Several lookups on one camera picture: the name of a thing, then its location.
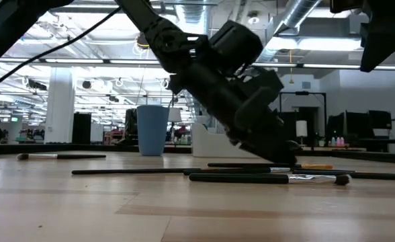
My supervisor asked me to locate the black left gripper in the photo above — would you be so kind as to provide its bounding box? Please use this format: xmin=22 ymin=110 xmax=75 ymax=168
xmin=169 ymin=62 xmax=301 ymax=165

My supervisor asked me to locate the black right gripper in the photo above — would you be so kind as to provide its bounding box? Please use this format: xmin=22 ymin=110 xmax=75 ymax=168
xmin=330 ymin=0 xmax=395 ymax=73

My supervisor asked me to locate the long black paintbrush orange tip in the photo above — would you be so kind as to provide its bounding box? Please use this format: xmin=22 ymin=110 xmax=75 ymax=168
xmin=206 ymin=162 xmax=335 ymax=170

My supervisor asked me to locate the black paintbrush silver ferrule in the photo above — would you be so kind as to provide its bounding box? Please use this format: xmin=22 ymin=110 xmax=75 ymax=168
xmin=291 ymin=169 xmax=395 ymax=182
xmin=15 ymin=153 xmax=107 ymax=161
xmin=188 ymin=172 xmax=352 ymax=186
xmin=71 ymin=167 xmax=204 ymax=175
xmin=183 ymin=167 xmax=292 ymax=176

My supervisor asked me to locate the white plastic bin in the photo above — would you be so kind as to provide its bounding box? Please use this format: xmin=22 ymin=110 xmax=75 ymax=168
xmin=190 ymin=122 xmax=262 ymax=159

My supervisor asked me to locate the black monitor bank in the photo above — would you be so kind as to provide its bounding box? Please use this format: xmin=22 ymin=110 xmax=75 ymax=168
xmin=327 ymin=110 xmax=394 ymax=144

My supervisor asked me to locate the white lampshade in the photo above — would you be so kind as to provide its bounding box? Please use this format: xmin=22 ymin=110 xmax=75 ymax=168
xmin=167 ymin=107 xmax=183 ymax=123

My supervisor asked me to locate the blue plastic cup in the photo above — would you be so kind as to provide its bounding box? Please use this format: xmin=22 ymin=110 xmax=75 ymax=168
xmin=136 ymin=104 xmax=170 ymax=157

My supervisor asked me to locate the tall black cabinet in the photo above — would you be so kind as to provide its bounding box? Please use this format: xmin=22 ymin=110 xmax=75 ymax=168
xmin=71 ymin=112 xmax=92 ymax=145

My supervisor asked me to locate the long ceiling light bar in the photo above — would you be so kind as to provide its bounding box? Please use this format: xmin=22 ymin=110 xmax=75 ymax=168
xmin=0 ymin=57 xmax=395 ymax=71

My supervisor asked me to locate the white building column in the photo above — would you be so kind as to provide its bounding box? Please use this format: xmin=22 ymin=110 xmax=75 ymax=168
xmin=44 ymin=67 xmax=77 ymax=145

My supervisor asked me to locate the black robot station frame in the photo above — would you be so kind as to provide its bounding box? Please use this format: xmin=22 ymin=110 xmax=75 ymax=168
xmin=279 ymin=90 xmax=328 ymax=149

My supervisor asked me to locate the yellow hanging cord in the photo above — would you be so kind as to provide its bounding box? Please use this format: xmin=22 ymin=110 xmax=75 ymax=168
xmin=287 ymin=49 xmax=295 ymax=85

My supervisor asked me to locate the silver ventilation duct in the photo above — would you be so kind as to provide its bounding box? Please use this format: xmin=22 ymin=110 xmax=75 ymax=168
xmin=256 ymin=0 xmax=322 ymax=65
xmin=174 ymin=0 xmax=215 ymax=34

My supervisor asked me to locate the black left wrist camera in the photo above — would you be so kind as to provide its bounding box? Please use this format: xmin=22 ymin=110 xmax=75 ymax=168
xmin=208 ymin=19 xmax=264 ymax=75

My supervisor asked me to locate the black aluminium table frame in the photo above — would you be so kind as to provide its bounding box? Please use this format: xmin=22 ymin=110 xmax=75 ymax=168
xmin=0 ymin=143 xmax=395 ymax=165

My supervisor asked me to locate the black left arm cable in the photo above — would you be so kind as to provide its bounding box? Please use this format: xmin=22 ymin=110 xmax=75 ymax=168
xmin=0 ymin=6 xmax=123 ymax=91

